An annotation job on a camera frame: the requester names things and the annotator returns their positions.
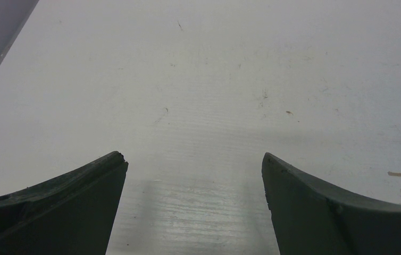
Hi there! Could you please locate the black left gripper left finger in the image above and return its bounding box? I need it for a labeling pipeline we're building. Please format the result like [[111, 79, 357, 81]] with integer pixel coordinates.
[[0, 151, 128, 254]]

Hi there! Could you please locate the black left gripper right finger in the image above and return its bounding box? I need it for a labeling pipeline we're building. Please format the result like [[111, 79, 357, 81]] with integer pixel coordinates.
[[262, 153, 401, 254]]

